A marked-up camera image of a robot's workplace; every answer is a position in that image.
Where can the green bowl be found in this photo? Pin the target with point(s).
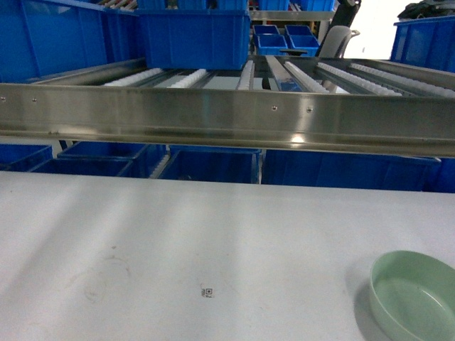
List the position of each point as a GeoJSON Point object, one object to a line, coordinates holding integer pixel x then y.
{"type": "Point", "coordinates": [412, 296]}

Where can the blue bin below shelf centre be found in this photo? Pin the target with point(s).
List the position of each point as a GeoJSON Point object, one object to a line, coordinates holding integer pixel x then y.
{"type": "Point", "coordinates": [222, 165]}

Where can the blue bin below shelf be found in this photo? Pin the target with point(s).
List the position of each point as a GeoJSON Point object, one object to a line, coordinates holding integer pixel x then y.
{"type": "Point", "coordinates": [112, 159]}
{"type": "Point", "coordinates": [222, 165]}
{"type": "Point", "coordinates": [346, 170]}

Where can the blue bin below shelf right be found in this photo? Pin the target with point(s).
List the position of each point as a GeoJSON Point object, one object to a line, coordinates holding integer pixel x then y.
{"type": "Point", "coordinates": [346, 170]}

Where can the blue bin below shelf left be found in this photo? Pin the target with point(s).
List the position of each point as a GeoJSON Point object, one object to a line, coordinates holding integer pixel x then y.
{"type": "Point", "coordinates": [112, 159]}

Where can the stainless steel roller shelf rack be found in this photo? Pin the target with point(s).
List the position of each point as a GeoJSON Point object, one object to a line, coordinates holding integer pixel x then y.
{"type": "Point", "coordinates": [310, 104]}

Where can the large blue bin on shelf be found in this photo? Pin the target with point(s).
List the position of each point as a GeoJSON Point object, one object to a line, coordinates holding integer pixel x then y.
{"type": "Point", "coordinates": [196, 39]}

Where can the small QR code sticker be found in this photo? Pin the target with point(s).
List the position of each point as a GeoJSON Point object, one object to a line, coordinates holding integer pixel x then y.
{"type": "Point", "coordinates": [207, 291]}

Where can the blue bin far left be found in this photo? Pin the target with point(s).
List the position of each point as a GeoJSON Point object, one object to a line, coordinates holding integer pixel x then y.
{"type": "Point", "coordinates": [40, 38]}

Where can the blue bin top right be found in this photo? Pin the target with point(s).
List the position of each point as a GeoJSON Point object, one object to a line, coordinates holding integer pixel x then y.
{"type": "Point", "coordinates": [425, 42]}

